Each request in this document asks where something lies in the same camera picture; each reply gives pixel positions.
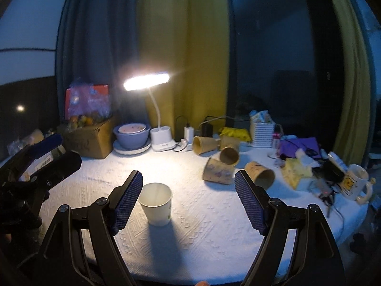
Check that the red box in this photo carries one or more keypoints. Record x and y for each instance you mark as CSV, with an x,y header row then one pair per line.
x,y
99,93

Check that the plastic bag of fruit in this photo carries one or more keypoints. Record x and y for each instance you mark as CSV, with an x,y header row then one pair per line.
x,y
86,116

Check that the black power adapter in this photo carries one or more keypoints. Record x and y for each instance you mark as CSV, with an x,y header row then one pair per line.
x,y
207,129

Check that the white plate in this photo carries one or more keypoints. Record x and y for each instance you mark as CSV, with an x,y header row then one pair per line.
x,y
131,151

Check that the white desk lamp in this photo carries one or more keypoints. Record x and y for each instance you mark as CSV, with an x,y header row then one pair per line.
x,y
162,141

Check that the white charger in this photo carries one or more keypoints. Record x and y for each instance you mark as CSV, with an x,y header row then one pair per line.
x,y
188,132

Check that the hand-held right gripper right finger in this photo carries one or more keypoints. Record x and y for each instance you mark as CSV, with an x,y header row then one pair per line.
x,y
250,206

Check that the purple cloth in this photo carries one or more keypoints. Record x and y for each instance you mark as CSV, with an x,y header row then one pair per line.
x,y
300,146

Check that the white mug with yellow print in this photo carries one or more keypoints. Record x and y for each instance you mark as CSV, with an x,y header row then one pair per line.
x,y
352,184

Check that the small pink bottle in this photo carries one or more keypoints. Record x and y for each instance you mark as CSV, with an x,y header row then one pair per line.
x,y
276,141

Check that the brown printed paper cup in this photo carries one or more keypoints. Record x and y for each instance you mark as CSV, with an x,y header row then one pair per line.
x,y
217,172

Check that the white ribbed container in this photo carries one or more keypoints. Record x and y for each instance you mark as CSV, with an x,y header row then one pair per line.
x,y
262,134

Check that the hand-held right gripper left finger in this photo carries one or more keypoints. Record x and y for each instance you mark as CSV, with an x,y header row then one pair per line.
x,y
128,203

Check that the yellow cloth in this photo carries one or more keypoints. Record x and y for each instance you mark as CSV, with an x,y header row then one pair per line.
x,y
236,134

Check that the white textured tablecloth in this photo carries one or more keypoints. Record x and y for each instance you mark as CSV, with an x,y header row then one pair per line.
x,y
193,232

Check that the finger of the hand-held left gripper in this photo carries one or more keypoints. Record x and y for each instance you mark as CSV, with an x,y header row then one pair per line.
x,y
47,144
64,165

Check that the white paper cup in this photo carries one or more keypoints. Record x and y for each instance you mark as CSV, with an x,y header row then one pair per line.
x,y
157,210

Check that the olive curtain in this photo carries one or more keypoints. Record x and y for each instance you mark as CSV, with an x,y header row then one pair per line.
x,y
351,80

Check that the yellow curtain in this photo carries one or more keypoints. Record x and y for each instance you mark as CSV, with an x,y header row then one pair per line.
x,y
184,35

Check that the lilac bowl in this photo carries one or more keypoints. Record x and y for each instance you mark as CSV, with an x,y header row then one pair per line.
x,y
131,140

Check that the yellow tissue pack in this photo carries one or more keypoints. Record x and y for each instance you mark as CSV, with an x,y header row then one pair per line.
x,y
293,172

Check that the blue curtain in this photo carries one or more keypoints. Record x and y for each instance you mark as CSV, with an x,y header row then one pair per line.
x,y
98,35

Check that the cardboard box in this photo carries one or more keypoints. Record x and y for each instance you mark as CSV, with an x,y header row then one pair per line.
x,y
92,141

